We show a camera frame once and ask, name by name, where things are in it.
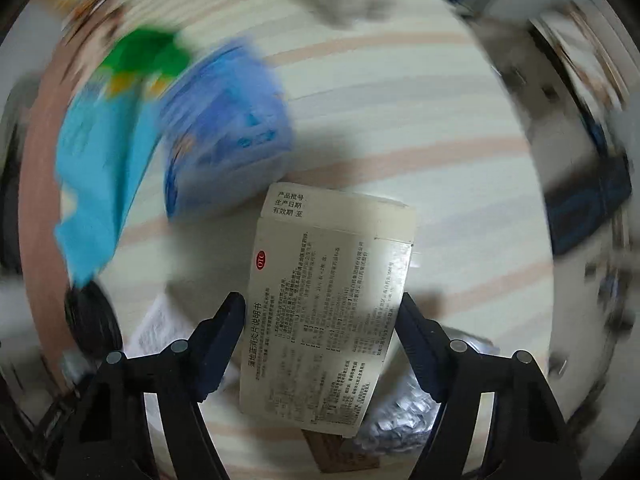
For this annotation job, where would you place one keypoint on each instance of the black round object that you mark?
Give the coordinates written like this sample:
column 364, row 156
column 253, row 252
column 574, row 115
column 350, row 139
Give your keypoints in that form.
column 95, row 315

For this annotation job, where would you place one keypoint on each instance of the blue white packet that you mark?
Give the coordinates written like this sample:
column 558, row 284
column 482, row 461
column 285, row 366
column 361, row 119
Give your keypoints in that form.
column 225, row 120

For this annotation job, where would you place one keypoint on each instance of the white medicine box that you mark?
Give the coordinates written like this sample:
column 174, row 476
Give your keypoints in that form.
column 325, row 285

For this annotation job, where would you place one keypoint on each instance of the silver blister pack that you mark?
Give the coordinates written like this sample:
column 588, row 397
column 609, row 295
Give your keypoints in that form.
column 400, row 420

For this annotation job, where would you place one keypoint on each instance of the blue green snack bag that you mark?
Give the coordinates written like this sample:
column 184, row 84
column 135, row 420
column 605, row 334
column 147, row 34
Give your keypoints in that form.
column 100, row 170

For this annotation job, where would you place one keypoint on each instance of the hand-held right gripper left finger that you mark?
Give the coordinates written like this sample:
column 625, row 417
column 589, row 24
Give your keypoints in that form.
column 219, row 347

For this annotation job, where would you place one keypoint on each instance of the brown cardboard box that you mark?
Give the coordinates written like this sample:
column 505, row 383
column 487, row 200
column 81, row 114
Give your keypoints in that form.
column 340, row 452

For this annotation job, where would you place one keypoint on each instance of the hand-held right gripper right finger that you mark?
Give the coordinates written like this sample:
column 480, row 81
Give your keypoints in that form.
column 416, row 342

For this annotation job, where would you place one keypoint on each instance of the dark blue object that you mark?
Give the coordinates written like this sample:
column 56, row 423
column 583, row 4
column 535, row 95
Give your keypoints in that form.
column 585, row 205

